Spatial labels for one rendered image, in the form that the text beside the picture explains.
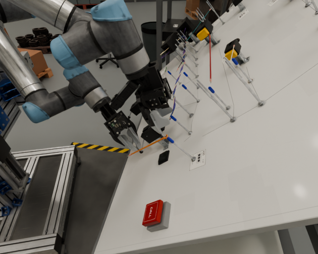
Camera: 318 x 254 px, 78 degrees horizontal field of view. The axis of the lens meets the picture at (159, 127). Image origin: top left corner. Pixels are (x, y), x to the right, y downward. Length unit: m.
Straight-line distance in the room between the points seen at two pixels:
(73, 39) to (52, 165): 1.50
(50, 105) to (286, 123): 0.66
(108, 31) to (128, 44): 0.05
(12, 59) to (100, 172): 1.36
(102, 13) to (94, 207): 1.53
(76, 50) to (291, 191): 0.48
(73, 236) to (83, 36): 1.48
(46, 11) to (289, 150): 0.61
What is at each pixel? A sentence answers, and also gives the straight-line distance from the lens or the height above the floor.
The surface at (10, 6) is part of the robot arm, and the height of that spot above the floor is 1.40.
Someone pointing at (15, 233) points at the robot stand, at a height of 0.21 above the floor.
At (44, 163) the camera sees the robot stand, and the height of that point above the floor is 0.21.
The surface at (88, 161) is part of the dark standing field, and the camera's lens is 2.08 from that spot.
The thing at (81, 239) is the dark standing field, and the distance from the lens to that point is 1.72.
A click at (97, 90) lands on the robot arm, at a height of 1.20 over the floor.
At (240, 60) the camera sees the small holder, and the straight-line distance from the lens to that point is 0.72.
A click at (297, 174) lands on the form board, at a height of 1.29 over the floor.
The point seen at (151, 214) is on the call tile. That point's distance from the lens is 0.48.
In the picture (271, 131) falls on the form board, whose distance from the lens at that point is 0.44.
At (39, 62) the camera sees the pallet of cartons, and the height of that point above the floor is 0.28.
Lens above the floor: 1.54
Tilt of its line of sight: 42 degrees down
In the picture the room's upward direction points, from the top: straight up
